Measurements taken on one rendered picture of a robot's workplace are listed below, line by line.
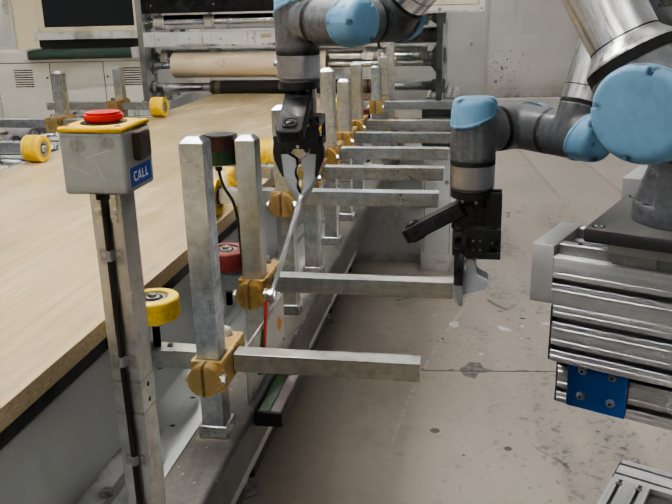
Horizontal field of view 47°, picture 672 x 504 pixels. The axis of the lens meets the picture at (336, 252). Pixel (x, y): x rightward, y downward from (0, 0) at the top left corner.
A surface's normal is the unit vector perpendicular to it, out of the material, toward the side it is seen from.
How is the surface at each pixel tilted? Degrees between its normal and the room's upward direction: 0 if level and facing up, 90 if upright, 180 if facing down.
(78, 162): 90
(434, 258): 90
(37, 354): 0
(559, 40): 90
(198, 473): 0
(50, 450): 90
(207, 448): 0
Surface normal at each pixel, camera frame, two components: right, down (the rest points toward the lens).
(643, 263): -0.55, 0.27
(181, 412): -0.03, -0.95
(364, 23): 0.72, 0.19
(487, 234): -0.18, 0.30
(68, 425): 0.98, 0.03
